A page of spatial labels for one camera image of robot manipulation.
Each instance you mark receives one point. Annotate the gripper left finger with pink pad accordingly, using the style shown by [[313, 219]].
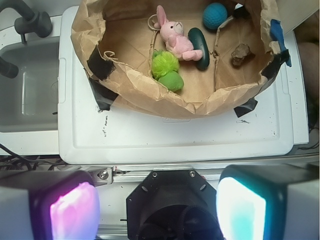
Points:
[[48, 205]]

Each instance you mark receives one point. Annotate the brown paper bag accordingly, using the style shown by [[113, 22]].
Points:
[[115, 40]]

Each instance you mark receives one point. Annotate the pink plush bunny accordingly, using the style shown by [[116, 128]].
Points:
[[172, 33]]

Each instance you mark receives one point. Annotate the blue textured ball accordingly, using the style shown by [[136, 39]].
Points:
[[214, 15]]

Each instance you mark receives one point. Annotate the aluminium rail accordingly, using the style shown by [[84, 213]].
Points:
[[108, 175]]

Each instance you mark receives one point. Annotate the brown rock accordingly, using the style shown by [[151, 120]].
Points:
[[241, 54]]

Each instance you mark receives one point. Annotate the dark green oblong toy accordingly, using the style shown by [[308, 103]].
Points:
[[198, 41]]

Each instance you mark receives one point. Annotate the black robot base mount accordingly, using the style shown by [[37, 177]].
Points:
[[173, 205]]

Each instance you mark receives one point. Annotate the blue tape piece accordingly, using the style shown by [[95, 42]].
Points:
[[277, 35]]

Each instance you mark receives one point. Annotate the green plush animal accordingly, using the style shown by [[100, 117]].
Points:
[[165, 69]]

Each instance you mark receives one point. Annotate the grey sink basin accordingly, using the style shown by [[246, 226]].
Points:
[[29, 102]]

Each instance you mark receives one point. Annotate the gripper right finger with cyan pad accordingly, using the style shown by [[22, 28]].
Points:
[[269, 202]]

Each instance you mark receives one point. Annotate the dark grey faucet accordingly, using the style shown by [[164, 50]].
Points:
[[30, 20]]

